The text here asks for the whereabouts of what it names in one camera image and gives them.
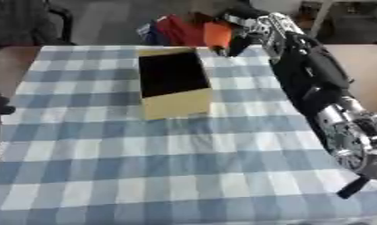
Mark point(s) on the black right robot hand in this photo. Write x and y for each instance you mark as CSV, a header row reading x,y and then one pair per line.
x,y
243,11

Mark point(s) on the orange block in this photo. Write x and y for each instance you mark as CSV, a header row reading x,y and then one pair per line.
x,y
218,33

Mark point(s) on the silver and black right robot arm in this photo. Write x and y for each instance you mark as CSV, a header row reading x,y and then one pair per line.
x,y
309,73

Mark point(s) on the tan cardboard box black inside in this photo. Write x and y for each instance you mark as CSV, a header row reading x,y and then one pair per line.
x,y
173,82

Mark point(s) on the red fabric bag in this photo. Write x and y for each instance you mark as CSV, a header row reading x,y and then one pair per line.
x,y
181,30

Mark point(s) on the white pole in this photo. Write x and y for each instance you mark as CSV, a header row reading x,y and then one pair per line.
x,y
320,17

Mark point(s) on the black chair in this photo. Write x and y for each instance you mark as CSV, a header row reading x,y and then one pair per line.
x,y
27,20

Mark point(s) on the blue fabric item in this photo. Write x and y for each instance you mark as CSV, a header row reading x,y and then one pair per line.
x,y
150,33

